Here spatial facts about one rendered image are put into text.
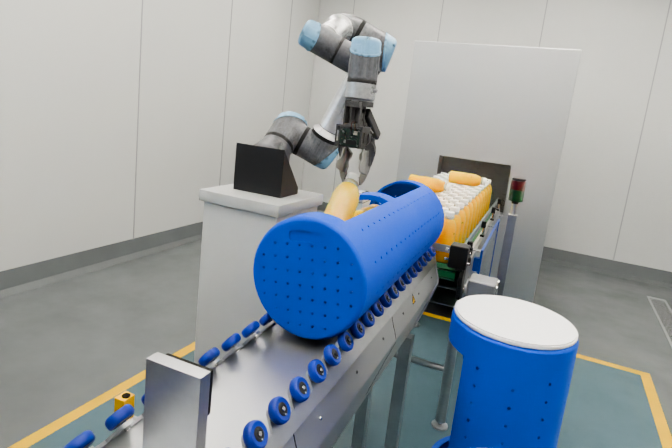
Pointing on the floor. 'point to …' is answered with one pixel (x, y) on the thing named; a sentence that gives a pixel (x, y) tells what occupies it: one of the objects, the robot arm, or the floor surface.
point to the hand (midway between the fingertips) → (353, 178)
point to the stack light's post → (506, 252)
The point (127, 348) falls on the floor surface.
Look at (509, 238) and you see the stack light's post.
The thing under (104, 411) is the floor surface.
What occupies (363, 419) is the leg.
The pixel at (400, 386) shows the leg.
